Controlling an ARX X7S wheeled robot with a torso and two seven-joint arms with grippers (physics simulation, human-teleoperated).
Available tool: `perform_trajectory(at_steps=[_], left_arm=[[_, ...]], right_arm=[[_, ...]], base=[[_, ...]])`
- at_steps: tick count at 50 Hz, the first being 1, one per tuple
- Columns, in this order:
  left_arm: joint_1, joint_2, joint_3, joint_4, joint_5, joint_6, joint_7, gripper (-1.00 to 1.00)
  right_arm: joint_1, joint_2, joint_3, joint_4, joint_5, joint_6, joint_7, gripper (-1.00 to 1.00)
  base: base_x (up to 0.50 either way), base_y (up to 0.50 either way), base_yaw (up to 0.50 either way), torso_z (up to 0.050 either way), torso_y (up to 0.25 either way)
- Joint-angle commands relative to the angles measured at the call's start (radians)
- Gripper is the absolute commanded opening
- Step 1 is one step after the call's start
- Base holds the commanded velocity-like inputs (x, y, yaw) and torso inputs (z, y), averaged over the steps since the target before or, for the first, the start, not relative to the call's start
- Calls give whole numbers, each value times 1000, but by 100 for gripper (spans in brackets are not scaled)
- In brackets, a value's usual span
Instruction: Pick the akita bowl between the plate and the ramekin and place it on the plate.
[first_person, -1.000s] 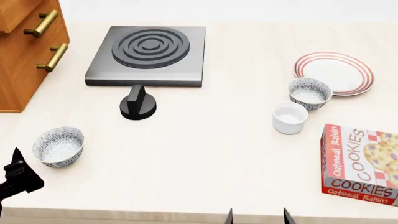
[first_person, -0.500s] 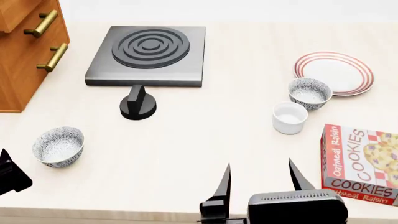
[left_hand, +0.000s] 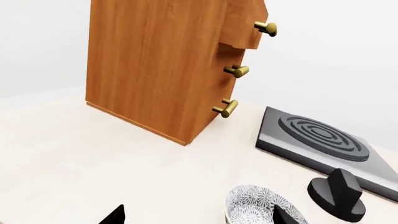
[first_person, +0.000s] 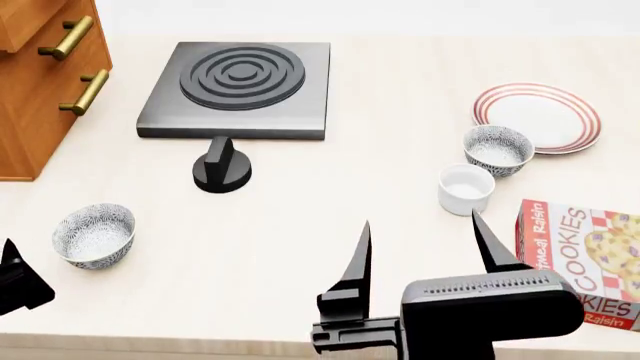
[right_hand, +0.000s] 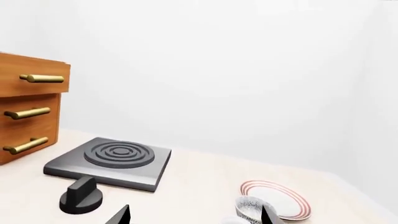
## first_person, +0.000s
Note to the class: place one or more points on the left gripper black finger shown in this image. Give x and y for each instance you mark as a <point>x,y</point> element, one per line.
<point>20,285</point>

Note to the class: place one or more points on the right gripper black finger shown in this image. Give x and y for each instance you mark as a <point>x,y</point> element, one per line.
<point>492,251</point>
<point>357,277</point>

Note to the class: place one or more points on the white ramekin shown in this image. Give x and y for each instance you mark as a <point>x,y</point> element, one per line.
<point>465,198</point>

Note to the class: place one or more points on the patterned black and white bowl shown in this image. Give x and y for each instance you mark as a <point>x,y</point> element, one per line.
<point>90,240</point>
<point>495,150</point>

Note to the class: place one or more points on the white plate with red rings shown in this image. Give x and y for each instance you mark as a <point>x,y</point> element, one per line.
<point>540,112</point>

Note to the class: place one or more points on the grey stove burner plate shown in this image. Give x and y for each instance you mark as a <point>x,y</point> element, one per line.
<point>160,120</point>

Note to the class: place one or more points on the oatmeal raisin cookies box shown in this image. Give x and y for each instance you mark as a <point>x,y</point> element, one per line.
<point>575,243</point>

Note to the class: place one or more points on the black stove knob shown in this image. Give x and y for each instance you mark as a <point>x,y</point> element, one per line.
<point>220,176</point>

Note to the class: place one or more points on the wooden cabinet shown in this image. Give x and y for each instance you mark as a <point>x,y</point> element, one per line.
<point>30,112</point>

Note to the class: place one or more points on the dark ringed stove burner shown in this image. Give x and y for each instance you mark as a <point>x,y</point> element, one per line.
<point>200,90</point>

